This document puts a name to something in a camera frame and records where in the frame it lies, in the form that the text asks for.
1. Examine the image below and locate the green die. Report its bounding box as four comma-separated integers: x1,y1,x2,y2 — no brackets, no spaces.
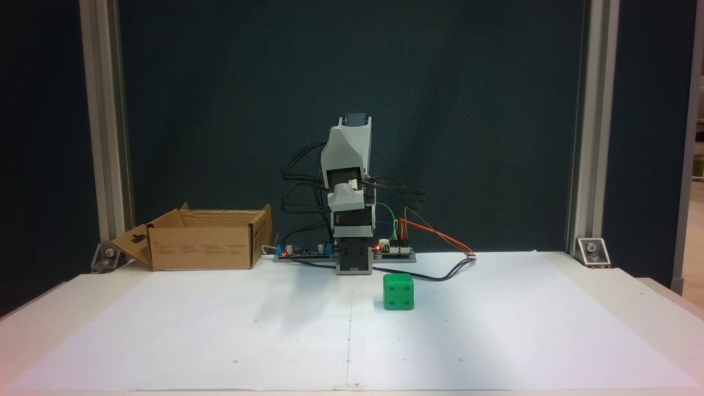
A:
383,273,415,311

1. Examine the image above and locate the aluminium frame post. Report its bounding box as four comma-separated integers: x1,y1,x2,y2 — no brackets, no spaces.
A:
565,0,620,257
80,0,136,260

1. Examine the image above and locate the circuit board with coloured wires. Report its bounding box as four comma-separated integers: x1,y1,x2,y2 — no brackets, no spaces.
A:
373,239,417,263

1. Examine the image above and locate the blue circuit board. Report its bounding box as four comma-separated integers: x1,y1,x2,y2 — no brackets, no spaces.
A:
273,239,337,263

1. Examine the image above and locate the orange wire bundle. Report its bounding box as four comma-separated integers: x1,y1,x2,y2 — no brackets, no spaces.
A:
399,217,475,256

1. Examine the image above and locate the black cable with white connector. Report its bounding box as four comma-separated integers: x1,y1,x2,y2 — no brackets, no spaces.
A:
291,254,477,282

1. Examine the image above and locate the black servo cable loop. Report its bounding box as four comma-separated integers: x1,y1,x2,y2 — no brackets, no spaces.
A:
363,176,427,211
281,141,332,245

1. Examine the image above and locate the green wire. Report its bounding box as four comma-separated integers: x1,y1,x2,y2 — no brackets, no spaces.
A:
376,203,398,244

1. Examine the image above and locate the brown cardboard box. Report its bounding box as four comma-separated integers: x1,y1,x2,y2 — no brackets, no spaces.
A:
110,202,273,271

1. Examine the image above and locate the grey upright profile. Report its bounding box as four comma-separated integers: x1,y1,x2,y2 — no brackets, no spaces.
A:
671,0,704,296

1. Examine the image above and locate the metal corner bracket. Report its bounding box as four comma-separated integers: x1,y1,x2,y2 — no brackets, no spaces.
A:
575,237,612,269
91,242,134,273

